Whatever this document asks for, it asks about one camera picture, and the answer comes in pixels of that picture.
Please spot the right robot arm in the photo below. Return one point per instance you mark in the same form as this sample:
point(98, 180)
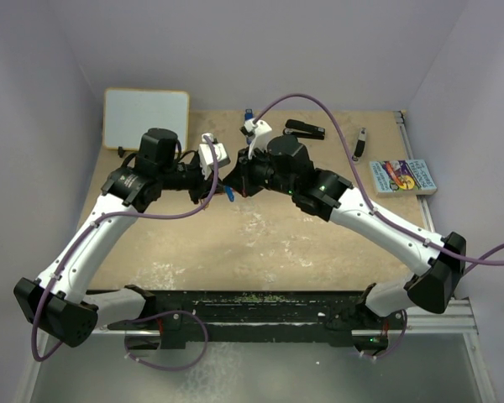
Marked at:
point(285, 167)

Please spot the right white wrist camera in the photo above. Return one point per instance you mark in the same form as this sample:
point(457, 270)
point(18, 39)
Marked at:
point(259, 134)

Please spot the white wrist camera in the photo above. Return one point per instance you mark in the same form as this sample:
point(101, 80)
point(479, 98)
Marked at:
point(211, 150)
point(259, 134)

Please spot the red-handled metal key organizer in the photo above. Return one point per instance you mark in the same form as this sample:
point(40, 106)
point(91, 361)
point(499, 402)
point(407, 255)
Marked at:
point(210, 201)

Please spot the white dry-erase board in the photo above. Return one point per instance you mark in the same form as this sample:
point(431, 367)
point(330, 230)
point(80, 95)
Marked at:
point(128, 113)

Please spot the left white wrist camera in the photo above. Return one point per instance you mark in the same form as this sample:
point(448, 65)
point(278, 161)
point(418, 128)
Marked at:
point(211, 150)

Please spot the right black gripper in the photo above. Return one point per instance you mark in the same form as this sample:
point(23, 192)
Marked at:
point(241, 177)

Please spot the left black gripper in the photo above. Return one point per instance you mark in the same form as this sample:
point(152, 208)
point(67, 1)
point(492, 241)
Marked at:
point(203, 186)

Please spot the colourful book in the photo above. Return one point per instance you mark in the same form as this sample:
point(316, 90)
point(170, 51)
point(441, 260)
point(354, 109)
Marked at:
point(402, 177)

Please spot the blue key tag with key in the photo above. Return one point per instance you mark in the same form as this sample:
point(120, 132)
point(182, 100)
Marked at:
point(229, 193)

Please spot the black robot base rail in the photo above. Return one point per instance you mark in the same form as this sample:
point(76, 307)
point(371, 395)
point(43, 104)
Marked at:
point(336, 318)

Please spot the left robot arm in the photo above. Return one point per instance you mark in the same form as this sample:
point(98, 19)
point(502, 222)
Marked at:
point(57, 302)

